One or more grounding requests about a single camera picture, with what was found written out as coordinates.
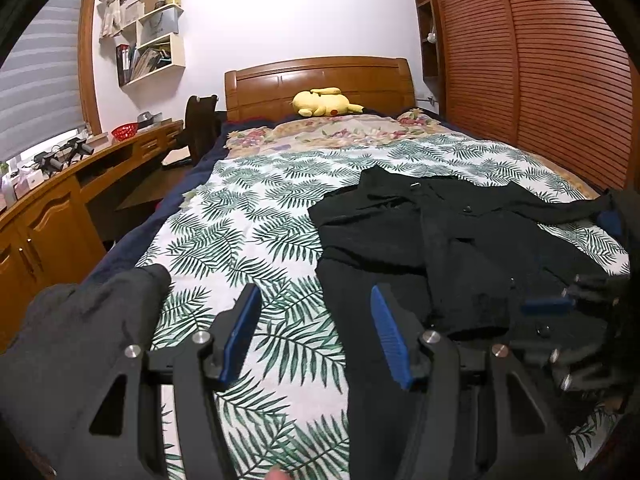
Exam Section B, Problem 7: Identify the dark brown chair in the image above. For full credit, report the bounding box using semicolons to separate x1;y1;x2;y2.
176;94;222;162

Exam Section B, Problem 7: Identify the wooden louvred wardrobe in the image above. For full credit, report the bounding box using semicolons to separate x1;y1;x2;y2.
430;0;637;196

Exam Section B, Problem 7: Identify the leaf print bedsheet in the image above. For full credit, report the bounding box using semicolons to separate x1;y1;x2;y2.
135;132;631;480

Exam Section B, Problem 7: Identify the black desk device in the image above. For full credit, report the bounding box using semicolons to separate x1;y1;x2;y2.
62;137;96;162
32;152;66;177

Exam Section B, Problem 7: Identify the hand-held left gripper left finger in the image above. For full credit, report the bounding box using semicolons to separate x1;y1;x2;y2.
67;284;263;480

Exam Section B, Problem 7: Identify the wooden desk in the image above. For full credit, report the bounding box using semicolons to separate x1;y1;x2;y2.
0;120;187;353

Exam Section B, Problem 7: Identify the row of books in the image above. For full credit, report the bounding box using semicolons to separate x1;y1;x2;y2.
117;40;174;84

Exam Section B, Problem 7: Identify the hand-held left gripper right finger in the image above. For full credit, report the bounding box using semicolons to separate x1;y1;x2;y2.
370;283;581;480

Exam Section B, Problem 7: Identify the floral blanket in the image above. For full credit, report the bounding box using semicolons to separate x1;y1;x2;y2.
222;109;451;162

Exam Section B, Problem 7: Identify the wooden bed headboard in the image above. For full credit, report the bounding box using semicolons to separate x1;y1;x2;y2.
224;56;417;124

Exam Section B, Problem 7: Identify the yellow plush toy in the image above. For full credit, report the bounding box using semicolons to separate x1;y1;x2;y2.
292;87;365;119

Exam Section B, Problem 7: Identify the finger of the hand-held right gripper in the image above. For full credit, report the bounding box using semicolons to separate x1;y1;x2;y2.
597;190;636;241
521;272;626;396

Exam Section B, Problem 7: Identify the black coat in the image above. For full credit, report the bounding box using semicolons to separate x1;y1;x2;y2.
307;165;632;480

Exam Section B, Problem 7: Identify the wooden side shelf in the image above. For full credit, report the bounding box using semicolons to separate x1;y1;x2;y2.
410;0;445;111

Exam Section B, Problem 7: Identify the grey paper bag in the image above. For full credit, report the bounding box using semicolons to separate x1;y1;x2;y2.
139;9;179;46

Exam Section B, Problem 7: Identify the grey window blind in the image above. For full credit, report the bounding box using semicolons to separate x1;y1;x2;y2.
0;0;94;161

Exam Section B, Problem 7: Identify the white wall shelf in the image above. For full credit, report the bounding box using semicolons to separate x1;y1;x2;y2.
116;2;187;87

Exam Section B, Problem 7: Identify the white box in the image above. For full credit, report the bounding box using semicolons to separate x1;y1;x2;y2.
12;167;44;199

